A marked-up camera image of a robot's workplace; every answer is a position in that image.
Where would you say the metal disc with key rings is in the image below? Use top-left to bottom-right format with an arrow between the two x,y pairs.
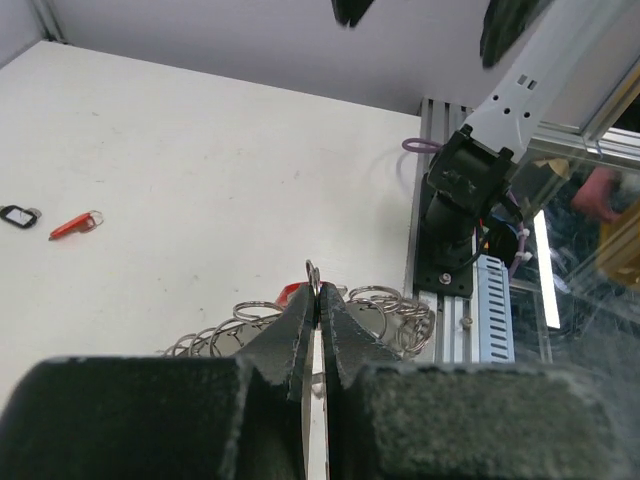
160,285 -> 433,359

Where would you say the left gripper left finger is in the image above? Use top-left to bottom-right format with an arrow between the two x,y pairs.
1,285 -> 313,479

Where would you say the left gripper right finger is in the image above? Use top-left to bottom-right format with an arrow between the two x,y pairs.
318,283 -> 635,479

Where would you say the red handled key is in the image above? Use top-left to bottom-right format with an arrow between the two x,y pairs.
275,282 -> 303,308

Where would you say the red key tag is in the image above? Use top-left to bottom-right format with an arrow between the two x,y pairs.
48,210 -> 104,241

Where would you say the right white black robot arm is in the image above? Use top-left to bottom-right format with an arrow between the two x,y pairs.
412,1 -> 633,297

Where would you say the white slotted cable duct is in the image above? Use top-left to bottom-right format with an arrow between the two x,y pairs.
475,255 -> 515,364

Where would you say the aluminium mounting rail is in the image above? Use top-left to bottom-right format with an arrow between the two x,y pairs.
404,97 -> 481,364

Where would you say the black white key tag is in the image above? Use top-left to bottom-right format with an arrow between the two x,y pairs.
0,205 -> 42,230

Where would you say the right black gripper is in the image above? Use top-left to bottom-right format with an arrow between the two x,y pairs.
331,0 -> 373,28

